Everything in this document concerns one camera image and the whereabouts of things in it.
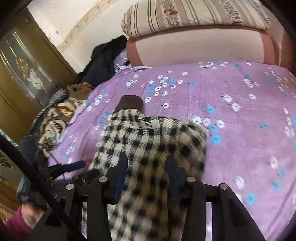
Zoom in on striped floral pillow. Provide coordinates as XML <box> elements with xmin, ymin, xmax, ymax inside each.
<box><xmin>121</xmin><ymin>0</ymin><xmax>271</xmax><ymax>37</ymax></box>

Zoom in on thick black cable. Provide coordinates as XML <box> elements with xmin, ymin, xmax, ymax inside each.
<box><xmin>0</xmin><ymin>133</ymin><xmax>86</xmax><ymax>241</ymax></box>

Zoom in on brown garment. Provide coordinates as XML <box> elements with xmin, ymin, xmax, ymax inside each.
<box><xmin>66</xmin><ymin>82</ymin><xmax>95</xmax><ymax>100</ymax></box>

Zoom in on lilac shirt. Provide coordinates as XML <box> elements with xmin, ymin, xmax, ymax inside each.
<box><xmin>114</xmin><ymin>52</ymin><xmax>153</xmax><ymax>72</ymax></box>

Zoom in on black jacket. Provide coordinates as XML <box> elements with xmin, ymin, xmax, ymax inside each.
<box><xmin>22</xmin><ymin>120</ymin><xmax>53</xmax><ymax>163</ymax></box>

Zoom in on wooden wardrobe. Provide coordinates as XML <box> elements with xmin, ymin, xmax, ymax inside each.
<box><xmin>0</xmin><ymin>8</ymin><xmax>78</xmax><ymax>223</ymax></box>

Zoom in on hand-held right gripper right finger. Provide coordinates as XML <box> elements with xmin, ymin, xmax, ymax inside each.
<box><xmin>165</xmin><ymin>158</ymin><xmax>264</xmax><ymax>241</ymax></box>

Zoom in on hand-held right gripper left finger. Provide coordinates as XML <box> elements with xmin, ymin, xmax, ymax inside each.
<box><xmin>30</xmin><ymin>153</ymin><xmax>129</xmax><ymax>241</ymax></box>

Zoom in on beige black checked coat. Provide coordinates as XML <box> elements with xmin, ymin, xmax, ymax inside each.
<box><xmin>82</xmin><ymin>95</ymin><xmax>208</xmax><ymax>241</ymax></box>

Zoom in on dark navy clothes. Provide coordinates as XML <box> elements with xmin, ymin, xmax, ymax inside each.
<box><xmin>74</xmin><ymin>35</ymin><xmax>128</xmax><ymax>85</ymax></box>

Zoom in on purple floral bed sheet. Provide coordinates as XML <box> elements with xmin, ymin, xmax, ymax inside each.
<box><xmin>46</xmin><ymin>61</ymin><xmax>296</xmax><ymax>241</ymax></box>

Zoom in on beige patterned blanket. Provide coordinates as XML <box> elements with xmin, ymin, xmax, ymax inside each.
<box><xmin>38</xmin><ymin>97</ymin><xmax>86</xmax><ymax>157</ymax></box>

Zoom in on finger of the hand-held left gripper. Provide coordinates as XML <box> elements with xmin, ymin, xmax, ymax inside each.
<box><xmin>73</xmin><ymin>169</ymin><xmax>102</xmax><ymax>184</ymax></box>
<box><xmin>49</xmin><ymin>160</ymin><xmax>87</xmax><ymax>177</ymax></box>

